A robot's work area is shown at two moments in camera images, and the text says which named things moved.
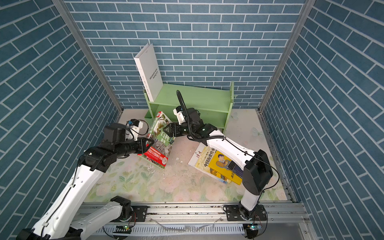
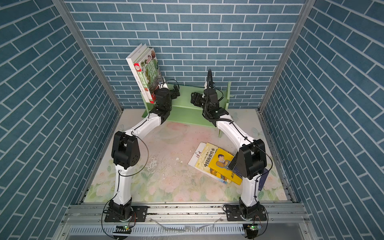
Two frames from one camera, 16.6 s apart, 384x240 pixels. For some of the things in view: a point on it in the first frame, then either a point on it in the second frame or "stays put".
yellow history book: x=203 y=165 stays put
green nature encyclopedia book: x=158 y=153 → x=150 y=72
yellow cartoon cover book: x=218 y=166 stays put
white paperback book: x=147 y=64 → x=131 y=58
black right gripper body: x=180 y=130 → x=200 y=101
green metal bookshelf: x=214 y=102 stays put
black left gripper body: x=141 y=145 → x=172 y=95
